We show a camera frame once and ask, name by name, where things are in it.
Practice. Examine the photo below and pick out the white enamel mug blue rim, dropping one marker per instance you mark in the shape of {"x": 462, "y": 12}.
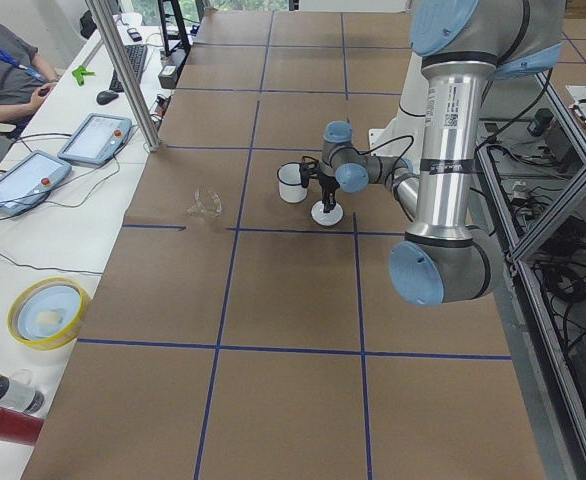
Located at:
{"x": 290, "y": 183}

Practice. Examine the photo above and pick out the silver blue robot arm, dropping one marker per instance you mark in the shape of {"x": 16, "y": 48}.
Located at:
{"x": 463, "y": 46}

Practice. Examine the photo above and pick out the aluminium frame post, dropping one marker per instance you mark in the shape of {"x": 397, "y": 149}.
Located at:
{"x": 115, "y": 48}

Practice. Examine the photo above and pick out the yellow tape roll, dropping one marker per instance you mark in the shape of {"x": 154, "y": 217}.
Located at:
{"x": 48, "y": 314}

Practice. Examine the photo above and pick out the black computer mouse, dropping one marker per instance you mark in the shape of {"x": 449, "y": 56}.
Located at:
{"x": 106, "y": 96}

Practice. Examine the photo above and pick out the far blue teach pendant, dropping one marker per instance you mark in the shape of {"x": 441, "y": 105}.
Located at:
{"x": 96, "y": 140}

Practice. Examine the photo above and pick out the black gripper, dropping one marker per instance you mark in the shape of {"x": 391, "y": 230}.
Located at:
{"x": 327, "y": 185}

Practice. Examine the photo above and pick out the seated person grey shirt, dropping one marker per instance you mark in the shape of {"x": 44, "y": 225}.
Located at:
{"x": 26, "y": 80}

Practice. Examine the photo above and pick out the red bottle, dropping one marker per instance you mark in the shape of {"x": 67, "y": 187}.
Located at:
{"x": 19, "y": 428}

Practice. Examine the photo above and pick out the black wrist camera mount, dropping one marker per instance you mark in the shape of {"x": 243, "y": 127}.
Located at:
{"x": 308, "y": 170}

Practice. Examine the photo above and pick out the green plastic clip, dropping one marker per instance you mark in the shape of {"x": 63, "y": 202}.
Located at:
{"x": 80, "y": 73}

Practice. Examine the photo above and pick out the aluminium side frame rack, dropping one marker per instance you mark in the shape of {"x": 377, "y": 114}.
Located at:
{"x": 530, "y": 191}

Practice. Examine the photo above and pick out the blue teach pendant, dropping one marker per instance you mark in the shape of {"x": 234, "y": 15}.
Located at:
{"x": 96, "y": 140}
{"x": 30, "y": 181}

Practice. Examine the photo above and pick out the black computer box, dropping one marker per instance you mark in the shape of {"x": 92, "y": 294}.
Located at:
{"x": 171, "y": 70}

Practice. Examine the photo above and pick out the white ceramic lid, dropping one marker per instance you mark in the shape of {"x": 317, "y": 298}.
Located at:
{"x": 326, "y": 219}

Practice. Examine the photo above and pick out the near blue teach pendant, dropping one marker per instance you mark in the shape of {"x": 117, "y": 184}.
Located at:
{"x": 30, "y": 181}

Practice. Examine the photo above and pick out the clear plastic bottle black cap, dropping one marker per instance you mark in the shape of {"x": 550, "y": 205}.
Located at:
{"x": 19, "y": 396}

